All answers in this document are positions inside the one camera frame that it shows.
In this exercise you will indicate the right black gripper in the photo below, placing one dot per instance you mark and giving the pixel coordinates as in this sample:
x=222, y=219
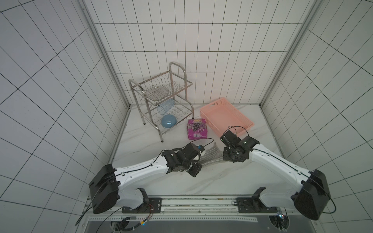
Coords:
x=229, y=154

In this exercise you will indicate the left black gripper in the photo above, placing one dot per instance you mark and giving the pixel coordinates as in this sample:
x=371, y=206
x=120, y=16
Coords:
x=196, y=169

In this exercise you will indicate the grey striped square dishcloth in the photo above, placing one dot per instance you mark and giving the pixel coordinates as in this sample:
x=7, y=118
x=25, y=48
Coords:
x=212, y=156

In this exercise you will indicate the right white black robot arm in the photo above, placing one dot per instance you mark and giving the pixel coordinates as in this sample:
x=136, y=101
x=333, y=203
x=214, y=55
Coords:
x=303, y=190

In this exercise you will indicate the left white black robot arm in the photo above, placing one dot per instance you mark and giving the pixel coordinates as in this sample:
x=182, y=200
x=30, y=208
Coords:
x=125, y=186

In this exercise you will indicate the purple snack packet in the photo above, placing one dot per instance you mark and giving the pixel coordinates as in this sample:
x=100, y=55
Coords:
x=197, y=129

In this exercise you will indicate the pink plastic basket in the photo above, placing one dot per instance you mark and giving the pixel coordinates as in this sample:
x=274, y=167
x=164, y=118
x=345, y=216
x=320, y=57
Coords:
x=220, y=114

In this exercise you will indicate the blue bowl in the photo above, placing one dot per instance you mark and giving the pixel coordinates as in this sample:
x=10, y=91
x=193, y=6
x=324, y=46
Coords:
x=168, y=121

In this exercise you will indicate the clear blue plastic cup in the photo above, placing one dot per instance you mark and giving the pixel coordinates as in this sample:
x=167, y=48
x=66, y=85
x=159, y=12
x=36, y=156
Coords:
x=164, y=107

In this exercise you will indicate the metal two-tier dish rack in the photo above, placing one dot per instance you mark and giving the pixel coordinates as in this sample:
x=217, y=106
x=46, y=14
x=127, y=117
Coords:
x=162, y=100

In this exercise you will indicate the round metal strainer plate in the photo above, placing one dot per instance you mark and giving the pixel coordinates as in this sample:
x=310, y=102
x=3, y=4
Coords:
x=157, y=93

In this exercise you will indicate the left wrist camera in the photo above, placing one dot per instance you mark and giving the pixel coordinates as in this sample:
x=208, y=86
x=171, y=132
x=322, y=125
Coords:
x=193, y=152

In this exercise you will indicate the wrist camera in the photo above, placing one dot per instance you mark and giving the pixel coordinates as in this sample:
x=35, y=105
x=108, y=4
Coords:
x=230, y=139
x=193, y=152

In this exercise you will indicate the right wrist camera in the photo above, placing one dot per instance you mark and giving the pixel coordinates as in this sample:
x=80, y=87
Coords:
x=230, y=139

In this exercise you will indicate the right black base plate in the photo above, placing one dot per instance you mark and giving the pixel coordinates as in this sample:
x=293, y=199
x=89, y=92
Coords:
x=253, y=206

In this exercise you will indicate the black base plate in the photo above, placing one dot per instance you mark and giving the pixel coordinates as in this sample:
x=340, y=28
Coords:
x=253, y=206
x=150, y=205

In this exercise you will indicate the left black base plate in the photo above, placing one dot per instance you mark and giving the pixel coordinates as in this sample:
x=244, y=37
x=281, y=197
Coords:
x=150, y=205

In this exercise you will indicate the aluminium mounting rail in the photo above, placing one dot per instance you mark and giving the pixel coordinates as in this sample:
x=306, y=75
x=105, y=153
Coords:
x=180, y=205

